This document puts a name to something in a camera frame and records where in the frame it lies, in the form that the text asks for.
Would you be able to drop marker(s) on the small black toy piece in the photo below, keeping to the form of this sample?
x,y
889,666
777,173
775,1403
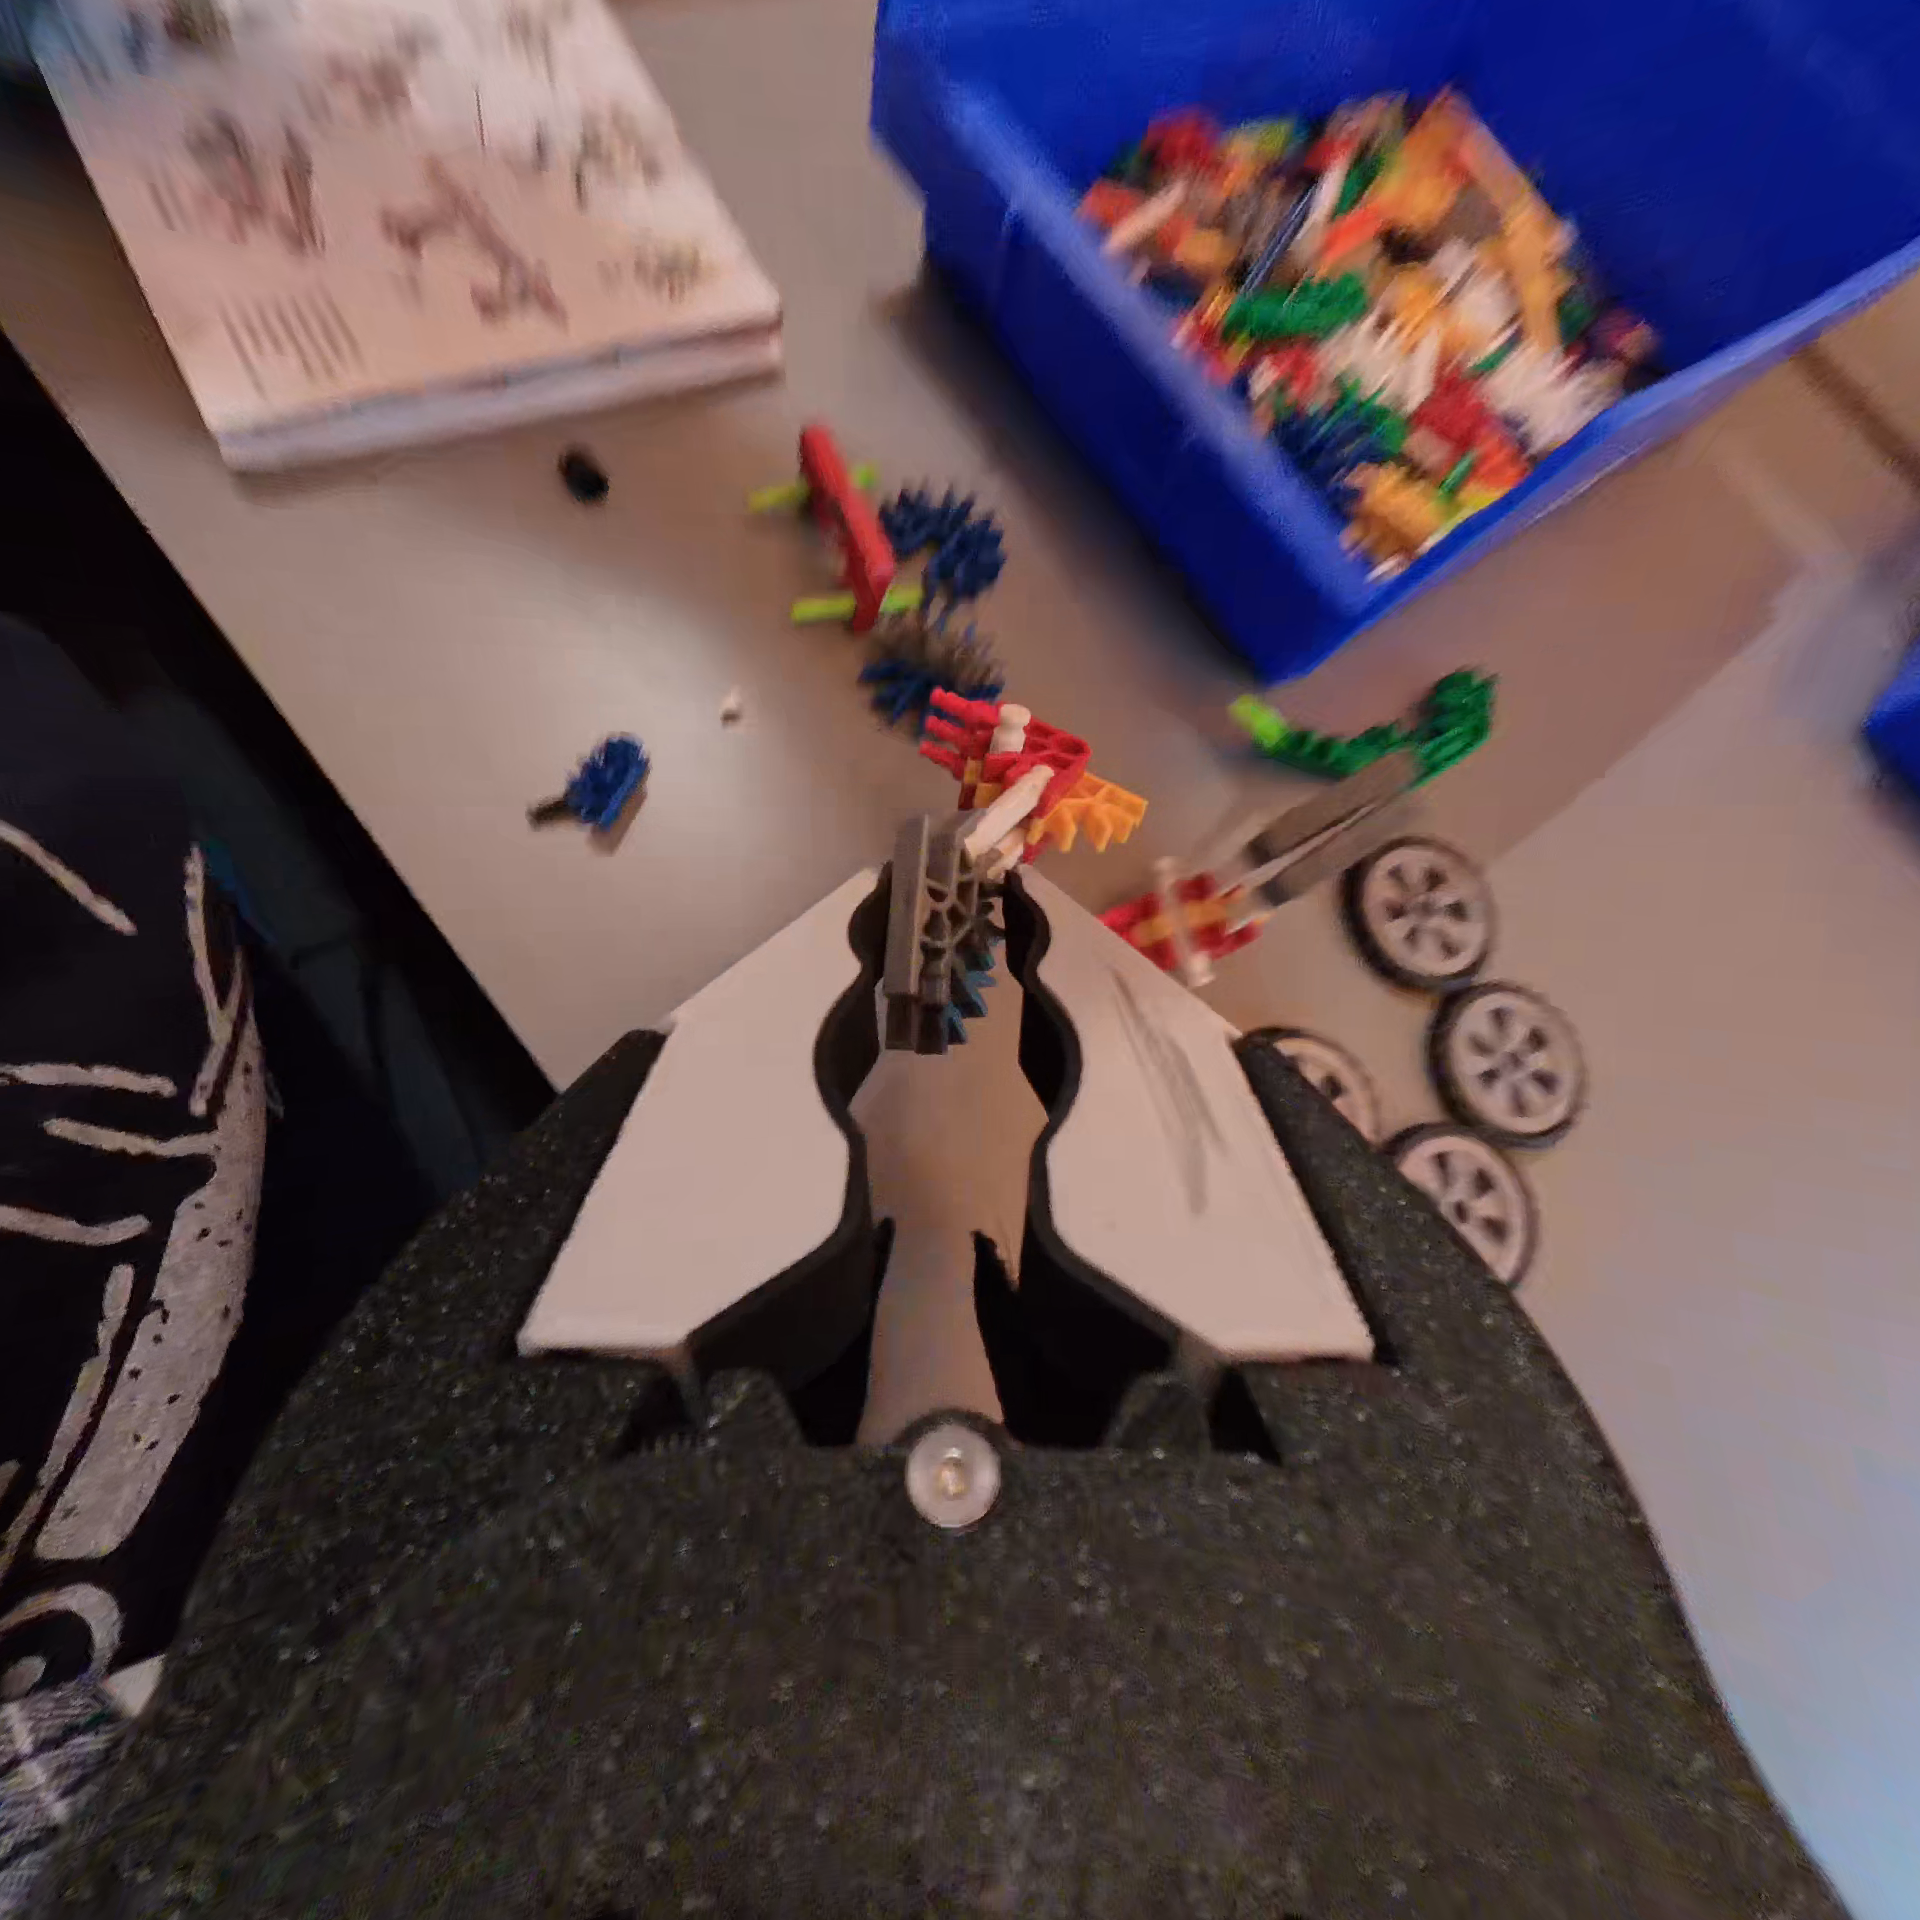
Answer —
x,y
583,471

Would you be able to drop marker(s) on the white printed instruction sheet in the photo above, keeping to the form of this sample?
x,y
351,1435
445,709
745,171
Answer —
x,y
421,182

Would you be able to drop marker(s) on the black toy wheel white hub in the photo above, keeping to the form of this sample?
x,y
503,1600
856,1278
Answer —
x,y
1466,1196
1420,911
1507,1060
1323,1075

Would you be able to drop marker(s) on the green wheeled toy model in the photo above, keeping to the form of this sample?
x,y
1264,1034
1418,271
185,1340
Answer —
x,y
1035,788

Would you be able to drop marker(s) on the red green toy assembly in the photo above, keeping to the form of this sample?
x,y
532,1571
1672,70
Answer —
x,y
871,540

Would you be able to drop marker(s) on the empty blue plastic bin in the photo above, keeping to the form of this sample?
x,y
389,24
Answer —
x,y
1897,727

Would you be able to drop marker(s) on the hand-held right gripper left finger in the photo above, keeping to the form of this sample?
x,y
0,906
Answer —
x,y
707,1202

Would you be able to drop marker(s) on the pile of construction toy pieces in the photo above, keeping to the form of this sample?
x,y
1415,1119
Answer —
x,y
1365,316

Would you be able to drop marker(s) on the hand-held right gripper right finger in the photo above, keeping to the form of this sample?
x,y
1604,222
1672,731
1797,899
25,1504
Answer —
x,y
1200,1202

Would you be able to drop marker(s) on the blue plastic bin with label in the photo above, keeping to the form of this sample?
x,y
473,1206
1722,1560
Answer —
x,y
1019,240

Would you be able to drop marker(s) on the grey toy connector assembly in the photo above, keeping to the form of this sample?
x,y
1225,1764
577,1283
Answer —
x,y
930,948

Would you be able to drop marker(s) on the small blue toy piece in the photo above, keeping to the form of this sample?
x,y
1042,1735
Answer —
x,y
601,788

